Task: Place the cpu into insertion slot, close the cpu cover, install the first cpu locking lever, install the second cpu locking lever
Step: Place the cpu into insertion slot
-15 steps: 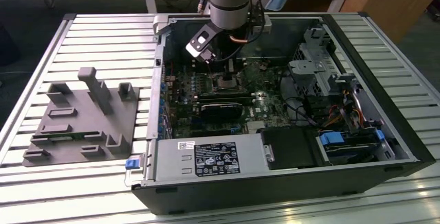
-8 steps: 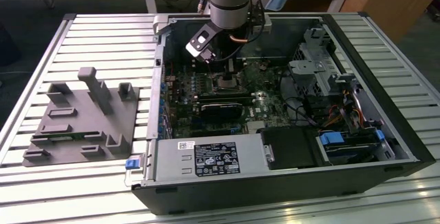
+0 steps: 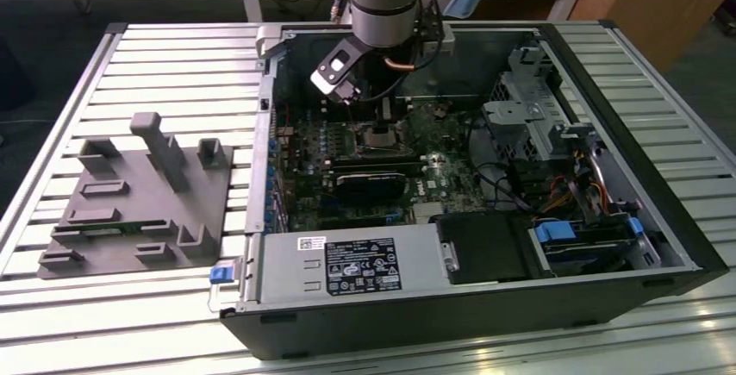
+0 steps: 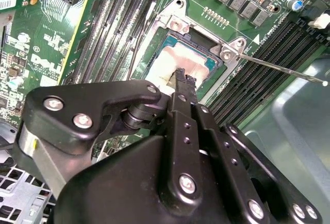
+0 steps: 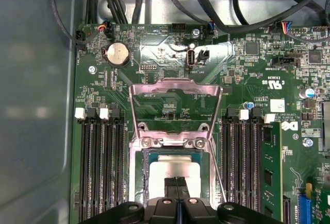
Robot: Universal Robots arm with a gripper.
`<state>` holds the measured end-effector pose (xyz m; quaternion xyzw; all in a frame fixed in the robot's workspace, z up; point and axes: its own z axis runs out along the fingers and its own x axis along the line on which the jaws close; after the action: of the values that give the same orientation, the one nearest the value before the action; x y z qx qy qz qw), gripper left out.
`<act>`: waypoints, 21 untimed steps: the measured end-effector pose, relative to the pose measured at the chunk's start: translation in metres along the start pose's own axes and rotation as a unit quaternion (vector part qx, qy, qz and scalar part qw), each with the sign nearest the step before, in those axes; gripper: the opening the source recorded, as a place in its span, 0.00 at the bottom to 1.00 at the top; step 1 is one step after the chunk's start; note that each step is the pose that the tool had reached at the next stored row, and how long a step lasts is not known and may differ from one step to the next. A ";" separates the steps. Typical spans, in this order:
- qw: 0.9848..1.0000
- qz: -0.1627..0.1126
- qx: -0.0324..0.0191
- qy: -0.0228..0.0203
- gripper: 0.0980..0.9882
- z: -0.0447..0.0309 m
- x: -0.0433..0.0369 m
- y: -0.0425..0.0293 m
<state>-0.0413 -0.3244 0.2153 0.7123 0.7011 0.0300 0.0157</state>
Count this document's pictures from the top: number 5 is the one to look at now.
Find blue expansion slot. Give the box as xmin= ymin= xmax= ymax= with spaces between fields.
xmin=298 ymin=182 xmax=313 ymax=224

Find black expansion slot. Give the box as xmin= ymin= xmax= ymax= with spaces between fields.
xmin=283 ymin=195 xmax=292 ymax=224

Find white board sticker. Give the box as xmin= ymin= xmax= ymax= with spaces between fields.
xmin=269 ymin=99 xmax=286 ymax=113

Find thin metal locking lever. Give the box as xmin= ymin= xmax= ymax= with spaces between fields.
xmin=208 ymin=139 xmax=229 ymax=204

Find green motherboard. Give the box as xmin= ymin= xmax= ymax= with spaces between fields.
xmin=71 ymin=23 xmax=330 ymax=224

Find internal USB port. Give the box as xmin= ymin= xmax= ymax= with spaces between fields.
xmin=185 ymin=49 xmax=198 ymax=71

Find black fan connector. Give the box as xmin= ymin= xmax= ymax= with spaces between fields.
xmin=75 ymin=29 xmax=87 ymax=49

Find black square chip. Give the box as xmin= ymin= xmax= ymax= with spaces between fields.
xmin=308 ymin=49 xmax=323 ymax=64
xmin=244 ymin=41 xmax=259 ymax=55

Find black connector coloured wires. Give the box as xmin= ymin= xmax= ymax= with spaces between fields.
xmin=99 ymin=22 xmax=113 ymax=38
xmin=206 ymin=20 xmax=216 ymax=39
xmin=279 ymin=21 xmax=293 ymax=36

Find silver CPU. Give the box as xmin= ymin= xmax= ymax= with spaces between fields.
xmin=142 ymin=149 xmax=208 ymax=201

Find small black board connector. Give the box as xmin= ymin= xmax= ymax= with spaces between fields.
xmin=197 ymin=49 xmax=211 ymax=61

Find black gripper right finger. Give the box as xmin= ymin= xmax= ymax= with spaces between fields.
xmin=178 ymin=176 xmax=283 ymax=224

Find silver CPU socket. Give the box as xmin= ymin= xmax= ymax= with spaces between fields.
xmin=128 ymin=122 xmax=225 ymax=204

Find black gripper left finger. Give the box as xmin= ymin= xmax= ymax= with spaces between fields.
xmin=77 ymin=177 xmax=179 ymax=224

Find silver coin battery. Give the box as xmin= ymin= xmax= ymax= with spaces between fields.
xmin=103 ymin=41 xmax=132 ymax=67

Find blue silver capacitor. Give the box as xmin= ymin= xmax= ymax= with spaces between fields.
xmin=299 ymin=87 xmax=315 ymax=100

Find green RAM stick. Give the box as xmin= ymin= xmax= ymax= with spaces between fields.
xmin=261 ymin=123 xmax=283 ymax=222

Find metal socket cover frame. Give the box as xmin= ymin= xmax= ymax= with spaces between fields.
xmin=128 ymin=77 xmax=224 ymax=144

